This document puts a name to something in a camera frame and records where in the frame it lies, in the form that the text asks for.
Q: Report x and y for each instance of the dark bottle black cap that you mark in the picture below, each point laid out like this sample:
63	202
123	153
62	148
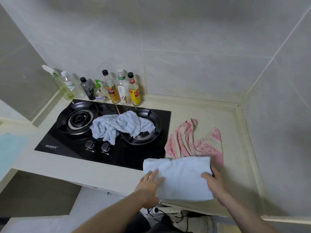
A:
88	89

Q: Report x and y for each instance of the clear bottle white label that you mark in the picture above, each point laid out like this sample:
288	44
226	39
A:
123	90

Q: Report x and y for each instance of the yellow bottle red label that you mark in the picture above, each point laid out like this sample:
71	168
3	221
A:
134	93

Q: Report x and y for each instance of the black burner pan support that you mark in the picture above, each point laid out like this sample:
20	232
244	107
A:
79	117
155	135

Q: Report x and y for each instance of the tall bottle orange label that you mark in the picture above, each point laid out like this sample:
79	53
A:
111	90

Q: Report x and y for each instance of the blue striped towel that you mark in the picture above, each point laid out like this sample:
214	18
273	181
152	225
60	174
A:
121	124

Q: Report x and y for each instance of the light blue board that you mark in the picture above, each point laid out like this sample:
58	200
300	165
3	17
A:
11	152

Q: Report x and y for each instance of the person's left thumb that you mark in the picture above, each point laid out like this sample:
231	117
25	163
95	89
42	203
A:
159	181

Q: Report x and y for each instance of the black glass gas stove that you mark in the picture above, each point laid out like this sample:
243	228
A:
73	143

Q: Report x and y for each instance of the green pump soap bottle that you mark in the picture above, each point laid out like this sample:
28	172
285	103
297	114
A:
99	93

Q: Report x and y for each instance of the pink and white towel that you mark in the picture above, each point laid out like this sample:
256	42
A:
184	140

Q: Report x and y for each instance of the clear spray bottle yellow liquid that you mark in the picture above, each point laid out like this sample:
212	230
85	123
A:
62	86

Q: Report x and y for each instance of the person's left hand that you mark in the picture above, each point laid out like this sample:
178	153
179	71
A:
147	190

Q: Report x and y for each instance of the grey stove knob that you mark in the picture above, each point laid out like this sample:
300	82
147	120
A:
90	144
105	148

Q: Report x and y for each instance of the person's right hand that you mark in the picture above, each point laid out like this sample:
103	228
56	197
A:
217	188

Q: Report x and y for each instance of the clear bottle white cap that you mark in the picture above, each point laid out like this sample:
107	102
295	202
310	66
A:
73	86

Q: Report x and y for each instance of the person's left middle finger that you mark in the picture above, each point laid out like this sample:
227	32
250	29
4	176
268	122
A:
147	175

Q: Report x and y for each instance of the person's right forearm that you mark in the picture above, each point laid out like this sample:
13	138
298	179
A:
243	215

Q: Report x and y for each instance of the person's left forearm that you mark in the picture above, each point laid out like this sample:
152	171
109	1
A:
109	217

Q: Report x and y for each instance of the person's right thumb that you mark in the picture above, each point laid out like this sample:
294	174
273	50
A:
207	176

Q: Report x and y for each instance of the white power strip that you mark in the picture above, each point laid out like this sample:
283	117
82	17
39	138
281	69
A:
167	210

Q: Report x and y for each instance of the person's dark trousers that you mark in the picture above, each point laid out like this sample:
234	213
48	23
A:
150	225

